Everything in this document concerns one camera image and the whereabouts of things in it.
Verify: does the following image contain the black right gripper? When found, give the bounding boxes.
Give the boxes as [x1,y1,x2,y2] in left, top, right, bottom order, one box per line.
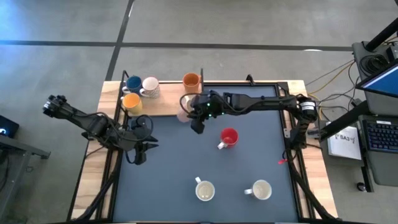
[185,90,225,122]

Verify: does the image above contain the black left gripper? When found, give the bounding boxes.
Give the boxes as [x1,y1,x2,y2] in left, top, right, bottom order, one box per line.
[119,129,159,153]

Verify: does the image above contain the pale pink mug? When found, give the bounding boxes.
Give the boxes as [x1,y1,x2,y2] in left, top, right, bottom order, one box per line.
[176,95,195,124]

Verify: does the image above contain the orange mug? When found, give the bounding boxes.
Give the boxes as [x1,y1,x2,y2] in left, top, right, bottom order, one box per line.
[182,72,201,93]

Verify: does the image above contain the yellow mug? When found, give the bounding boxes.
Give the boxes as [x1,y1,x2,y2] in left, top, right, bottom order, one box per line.
[120,92,144,115]

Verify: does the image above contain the red mug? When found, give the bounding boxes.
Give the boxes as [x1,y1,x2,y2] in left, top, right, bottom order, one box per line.
[216,127,239,151]

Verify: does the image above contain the grey ikat red-rimmed mug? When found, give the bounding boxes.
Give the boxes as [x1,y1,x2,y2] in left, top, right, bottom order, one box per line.
[139,77,161,100]

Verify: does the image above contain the blue ribbed mug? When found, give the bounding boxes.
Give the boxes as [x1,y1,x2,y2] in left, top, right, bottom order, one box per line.
[121,75,144,95]

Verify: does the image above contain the green leaf pattern mug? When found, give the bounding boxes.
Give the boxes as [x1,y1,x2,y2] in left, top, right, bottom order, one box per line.
[195,176,216,202]

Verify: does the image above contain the white red-dotted mug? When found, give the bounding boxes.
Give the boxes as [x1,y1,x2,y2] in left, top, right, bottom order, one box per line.
[244,179,273,201]

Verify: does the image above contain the grey-blue table mat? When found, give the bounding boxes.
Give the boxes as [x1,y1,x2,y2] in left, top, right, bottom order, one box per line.
[112,85,299,223]

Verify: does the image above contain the grey side desk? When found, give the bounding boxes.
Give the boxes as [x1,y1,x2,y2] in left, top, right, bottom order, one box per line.
[0,135,51,218]

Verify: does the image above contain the black device with light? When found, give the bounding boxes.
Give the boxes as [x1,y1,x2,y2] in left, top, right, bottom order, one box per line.
[0,114,20,139]

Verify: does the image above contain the black metal beam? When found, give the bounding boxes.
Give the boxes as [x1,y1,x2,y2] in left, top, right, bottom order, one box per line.
[320,101,371,141]

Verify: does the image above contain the white booklet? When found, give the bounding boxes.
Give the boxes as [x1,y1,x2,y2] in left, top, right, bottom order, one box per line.
[326,124,363,161]

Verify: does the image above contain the black backlit keyboard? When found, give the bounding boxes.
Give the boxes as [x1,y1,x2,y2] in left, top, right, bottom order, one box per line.
[362,119,398,153]

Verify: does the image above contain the laptop with blue screen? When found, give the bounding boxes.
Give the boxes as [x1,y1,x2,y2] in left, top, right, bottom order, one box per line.
[356,63,398,99]

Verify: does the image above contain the grey equipment cart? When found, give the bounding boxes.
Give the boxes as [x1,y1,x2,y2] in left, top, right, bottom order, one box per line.
[351,40,398,187]

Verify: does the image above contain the black pole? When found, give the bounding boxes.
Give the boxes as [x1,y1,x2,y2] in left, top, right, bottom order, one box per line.
[365,18,398,52]

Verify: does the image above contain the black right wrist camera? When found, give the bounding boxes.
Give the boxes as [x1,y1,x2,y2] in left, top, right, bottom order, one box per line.
[190,119,206,135]

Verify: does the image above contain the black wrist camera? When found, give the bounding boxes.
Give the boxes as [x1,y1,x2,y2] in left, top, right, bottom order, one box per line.
[133,151,147,166]
[190,119,206,135]

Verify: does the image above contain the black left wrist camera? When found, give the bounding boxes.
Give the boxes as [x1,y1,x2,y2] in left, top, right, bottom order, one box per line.
[133,151,147,166]

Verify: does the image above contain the wooden shelf with black frame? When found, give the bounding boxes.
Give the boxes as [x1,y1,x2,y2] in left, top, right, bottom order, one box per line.
[116,68,205,118]

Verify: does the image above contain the black aluminium table frame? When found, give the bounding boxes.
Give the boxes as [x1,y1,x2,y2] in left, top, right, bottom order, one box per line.
[67,70,343,224]

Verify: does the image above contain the coiled black cable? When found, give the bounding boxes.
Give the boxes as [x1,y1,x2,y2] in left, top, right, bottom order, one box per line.
[359,54,389,74]

